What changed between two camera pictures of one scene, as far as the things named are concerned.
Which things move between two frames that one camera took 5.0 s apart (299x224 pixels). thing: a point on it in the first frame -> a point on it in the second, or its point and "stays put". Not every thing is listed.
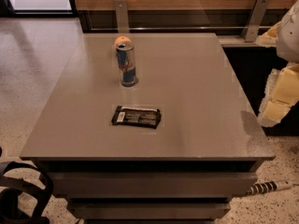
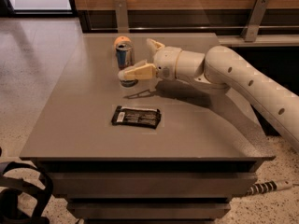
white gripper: [290, 36] -> [165, 62]
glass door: [37, 1] stays put
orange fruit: [121, 38] stays put
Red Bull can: [126, 63] stays put
